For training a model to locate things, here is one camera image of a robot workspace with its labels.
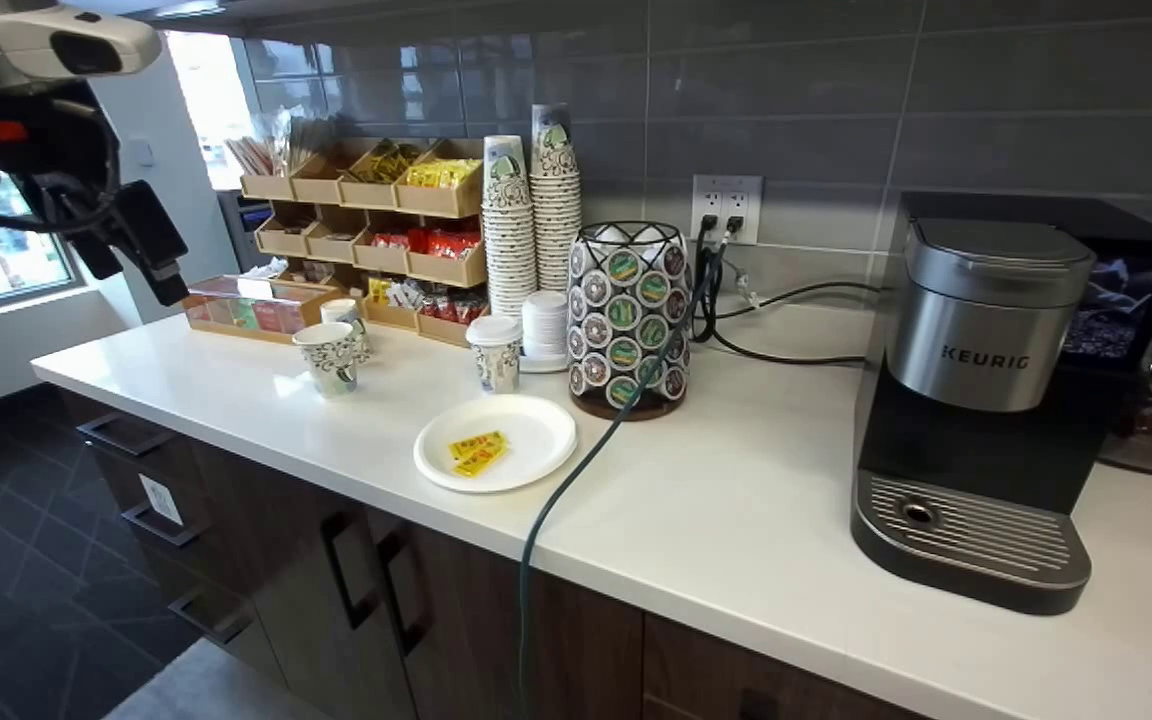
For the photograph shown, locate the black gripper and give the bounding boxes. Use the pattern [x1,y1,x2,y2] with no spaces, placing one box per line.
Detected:
[0,77,193,308]

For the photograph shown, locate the wide wood cabinet door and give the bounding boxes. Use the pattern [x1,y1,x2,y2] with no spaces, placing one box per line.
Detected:
[181,443,422,720]

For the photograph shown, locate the black bar door handle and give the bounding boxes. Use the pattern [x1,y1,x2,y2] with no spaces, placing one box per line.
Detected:
[322,504,385,634]
[382,525,438,658]

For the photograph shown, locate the narrow wood cabinet door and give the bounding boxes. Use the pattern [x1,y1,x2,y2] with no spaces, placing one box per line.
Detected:
[527,571,649,720]

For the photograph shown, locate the wooden tea bag box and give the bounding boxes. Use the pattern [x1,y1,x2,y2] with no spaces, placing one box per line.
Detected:
[176,272,328,349]

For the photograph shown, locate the wooden condiment organizer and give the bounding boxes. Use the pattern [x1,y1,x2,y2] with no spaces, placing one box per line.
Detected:
[226,133,490,351]

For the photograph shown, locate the patterned paper cup without lid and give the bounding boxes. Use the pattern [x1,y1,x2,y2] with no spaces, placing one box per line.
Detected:
[288,321,368,402]

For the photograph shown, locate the dark wood drawer stack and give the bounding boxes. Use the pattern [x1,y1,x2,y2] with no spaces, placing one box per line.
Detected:
[72,395,273,664]

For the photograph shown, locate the white label sticker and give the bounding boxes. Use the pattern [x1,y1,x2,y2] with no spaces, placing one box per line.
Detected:
[136,472,189,533]

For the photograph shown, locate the red sauce packets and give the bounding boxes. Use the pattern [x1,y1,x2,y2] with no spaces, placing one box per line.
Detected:
[368,222,486,259]

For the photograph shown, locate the yellow sweetener packets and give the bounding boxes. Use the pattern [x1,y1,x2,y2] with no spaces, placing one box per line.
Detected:
[398,151,486,194]

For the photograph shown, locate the short stack of paper cups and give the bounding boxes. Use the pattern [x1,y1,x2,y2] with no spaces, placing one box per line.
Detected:
[477,133,539,324]

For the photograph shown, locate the patterned paper cup with lid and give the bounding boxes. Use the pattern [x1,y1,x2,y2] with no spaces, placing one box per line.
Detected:
[466,312,527,395]

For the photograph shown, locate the yellow sauce packet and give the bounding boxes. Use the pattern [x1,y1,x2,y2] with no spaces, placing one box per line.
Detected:
[443,429,511,482]

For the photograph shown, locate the stack of white cup lids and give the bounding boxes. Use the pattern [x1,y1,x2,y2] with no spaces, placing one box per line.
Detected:
[515,290,573,376]

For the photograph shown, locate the tall stack of paper cups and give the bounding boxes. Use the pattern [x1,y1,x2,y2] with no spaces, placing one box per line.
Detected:
[527,99,589,296]

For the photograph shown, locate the white paper plate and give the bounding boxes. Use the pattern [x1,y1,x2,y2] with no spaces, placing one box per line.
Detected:
[410,391,583,500]

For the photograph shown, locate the wood drawer front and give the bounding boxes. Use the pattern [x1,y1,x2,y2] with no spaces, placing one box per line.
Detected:
[640,611,932,720]

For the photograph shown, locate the silver black Keurig coffee machine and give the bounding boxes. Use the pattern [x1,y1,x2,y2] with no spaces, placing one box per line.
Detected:
[849,217,1101,620]

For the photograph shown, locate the white wall switch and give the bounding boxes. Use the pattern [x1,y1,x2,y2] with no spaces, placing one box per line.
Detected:
[120,133,162,175]

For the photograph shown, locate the teal power cable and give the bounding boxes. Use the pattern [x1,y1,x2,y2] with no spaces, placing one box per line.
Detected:
[507,303,692,720]

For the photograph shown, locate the wire coffee pod carousel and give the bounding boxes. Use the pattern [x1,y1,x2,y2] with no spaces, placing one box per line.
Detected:
[565,222,698,423]

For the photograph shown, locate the white wall outlet with plugs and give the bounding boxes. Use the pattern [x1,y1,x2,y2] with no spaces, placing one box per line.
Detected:
[688,171,769,250]

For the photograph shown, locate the black power cable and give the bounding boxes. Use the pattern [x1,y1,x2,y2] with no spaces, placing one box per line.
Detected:
[721,275,897,327]
[692,232,882,371]

